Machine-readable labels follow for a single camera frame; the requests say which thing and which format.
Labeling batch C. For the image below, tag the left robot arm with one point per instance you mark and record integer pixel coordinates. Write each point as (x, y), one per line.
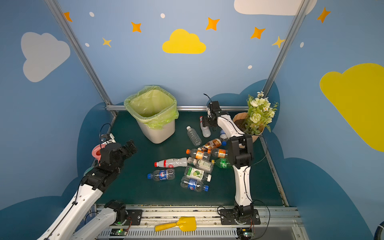
(90, 189)

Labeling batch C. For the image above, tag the clear bottle white cap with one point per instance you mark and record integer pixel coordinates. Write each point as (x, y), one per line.
(194, 137)

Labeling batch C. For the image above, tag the green plastic bin liner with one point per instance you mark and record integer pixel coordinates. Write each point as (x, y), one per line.
(152, 106)

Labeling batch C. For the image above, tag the white trash bin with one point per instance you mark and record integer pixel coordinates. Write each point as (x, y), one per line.
(157, 132)

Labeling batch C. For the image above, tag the orange label bottle right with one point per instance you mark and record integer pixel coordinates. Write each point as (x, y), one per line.
(218, 153)

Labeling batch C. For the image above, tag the orange cap bottle left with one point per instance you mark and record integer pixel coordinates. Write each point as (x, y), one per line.
(199, 155)

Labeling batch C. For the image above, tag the left controller board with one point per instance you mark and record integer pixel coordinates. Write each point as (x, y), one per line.
(118, 232)

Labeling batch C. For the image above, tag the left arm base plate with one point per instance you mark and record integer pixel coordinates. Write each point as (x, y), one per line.
(132, 217)

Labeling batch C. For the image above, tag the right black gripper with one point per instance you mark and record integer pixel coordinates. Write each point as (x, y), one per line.
(210, 120)

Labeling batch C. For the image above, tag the controller board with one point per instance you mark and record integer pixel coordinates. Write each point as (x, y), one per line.
(118, 232)
(244, 234)

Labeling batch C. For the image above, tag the pepsi bottle front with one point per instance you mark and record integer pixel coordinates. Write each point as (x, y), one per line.
(193, 185)

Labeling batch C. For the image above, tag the lime label jar bottle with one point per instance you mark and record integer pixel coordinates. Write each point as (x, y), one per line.
(197, 174)

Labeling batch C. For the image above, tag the green plastic bottle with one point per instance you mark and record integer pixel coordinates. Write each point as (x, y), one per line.
(222, 163)

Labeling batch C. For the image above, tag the brown tea bottle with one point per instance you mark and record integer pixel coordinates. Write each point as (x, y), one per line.
(213, 144)

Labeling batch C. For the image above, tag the pepsi bottle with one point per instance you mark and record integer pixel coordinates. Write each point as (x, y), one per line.
(193, 185)
(162, 175)

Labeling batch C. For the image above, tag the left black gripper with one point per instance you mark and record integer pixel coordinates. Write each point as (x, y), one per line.
(126, 148)

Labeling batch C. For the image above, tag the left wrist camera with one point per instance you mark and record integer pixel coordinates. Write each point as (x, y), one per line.
(107, 139)

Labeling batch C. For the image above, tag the right controller board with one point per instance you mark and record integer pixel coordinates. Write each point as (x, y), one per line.
(244, 234)

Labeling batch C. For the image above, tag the white bottle red cap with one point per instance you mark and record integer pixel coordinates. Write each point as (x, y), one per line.
(205, 130)
(172, 163)

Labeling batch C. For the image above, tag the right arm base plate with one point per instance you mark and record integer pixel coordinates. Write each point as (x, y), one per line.
(233, 217)

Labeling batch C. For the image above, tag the yellow plastic shovel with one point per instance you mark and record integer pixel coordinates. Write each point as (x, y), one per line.
(185, 224)

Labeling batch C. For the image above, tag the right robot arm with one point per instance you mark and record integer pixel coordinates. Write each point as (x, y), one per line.
(240, 156)

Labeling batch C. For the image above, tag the small blue label bottle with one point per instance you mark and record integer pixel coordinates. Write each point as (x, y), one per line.
(223, 136)

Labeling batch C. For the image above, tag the pink watering can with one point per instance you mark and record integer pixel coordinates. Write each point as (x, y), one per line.
(96, 152)

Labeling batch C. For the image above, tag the white artificial flowers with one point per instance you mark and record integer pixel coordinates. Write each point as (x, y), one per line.
(260, 114)

